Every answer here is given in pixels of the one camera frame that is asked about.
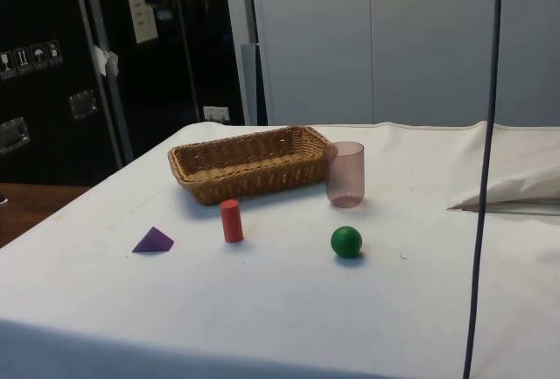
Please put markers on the red cylinder block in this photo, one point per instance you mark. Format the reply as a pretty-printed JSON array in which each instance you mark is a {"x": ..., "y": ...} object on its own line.
[{"x": 231, "y": 221}]

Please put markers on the black cabinet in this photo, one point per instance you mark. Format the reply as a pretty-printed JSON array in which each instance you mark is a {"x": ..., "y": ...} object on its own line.
[{"x": 52, "y": 90}]

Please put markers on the green ball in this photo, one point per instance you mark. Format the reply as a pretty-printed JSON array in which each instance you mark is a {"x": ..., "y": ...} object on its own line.
[{"x": 346, "y": 242}]

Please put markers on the purple triangular block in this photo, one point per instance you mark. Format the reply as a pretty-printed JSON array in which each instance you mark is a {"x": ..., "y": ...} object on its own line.
[{"x": 153, "y": 242}]

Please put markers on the wicker basket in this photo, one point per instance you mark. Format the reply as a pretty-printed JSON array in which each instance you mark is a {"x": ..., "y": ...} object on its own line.
[{"x": 245, "y": 164}]

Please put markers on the see-through pink cup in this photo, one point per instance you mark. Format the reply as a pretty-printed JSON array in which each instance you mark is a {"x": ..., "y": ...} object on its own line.
[{"x": 346, "y": 175}]

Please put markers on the pale lockers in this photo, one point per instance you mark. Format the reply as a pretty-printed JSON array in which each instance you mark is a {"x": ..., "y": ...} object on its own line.
[{"x": 394, "y": 42}]

